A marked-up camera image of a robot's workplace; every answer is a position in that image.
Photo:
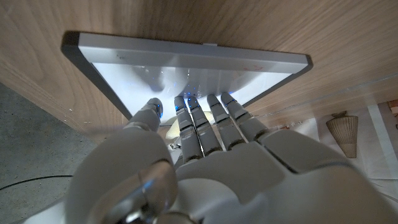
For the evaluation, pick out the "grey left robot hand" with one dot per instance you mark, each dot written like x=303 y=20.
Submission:
x=248 y=180

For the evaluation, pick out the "small whiteboard with dark frame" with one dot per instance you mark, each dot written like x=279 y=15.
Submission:
x=186 y=59

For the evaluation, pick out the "pale yellow sponge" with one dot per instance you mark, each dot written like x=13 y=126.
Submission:
x=172 y=132

